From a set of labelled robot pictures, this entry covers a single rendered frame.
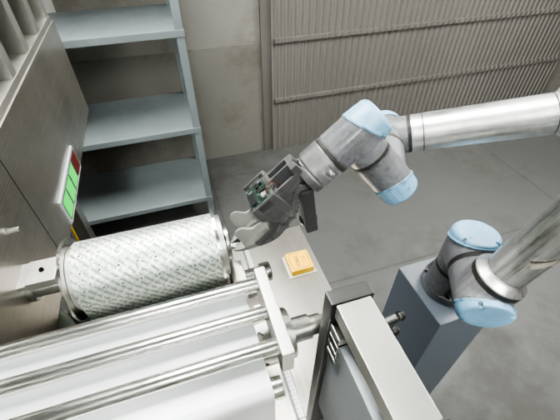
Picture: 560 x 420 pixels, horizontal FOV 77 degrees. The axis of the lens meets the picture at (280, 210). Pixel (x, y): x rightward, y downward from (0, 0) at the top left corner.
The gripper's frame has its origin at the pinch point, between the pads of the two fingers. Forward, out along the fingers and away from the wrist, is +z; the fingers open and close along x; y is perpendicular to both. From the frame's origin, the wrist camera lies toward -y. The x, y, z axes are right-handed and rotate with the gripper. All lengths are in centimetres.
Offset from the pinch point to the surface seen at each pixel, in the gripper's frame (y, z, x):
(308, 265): -37.2, 3.3, -12.5
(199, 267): 8.6, 3.9, 6.6
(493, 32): -208, -179, -208
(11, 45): 44, 15, -54
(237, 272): -0.7, 3.2, 4.7
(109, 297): 17.1, 16.4, 6.9
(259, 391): 19.0, -9.3, 35.1
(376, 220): -166, -7, -100
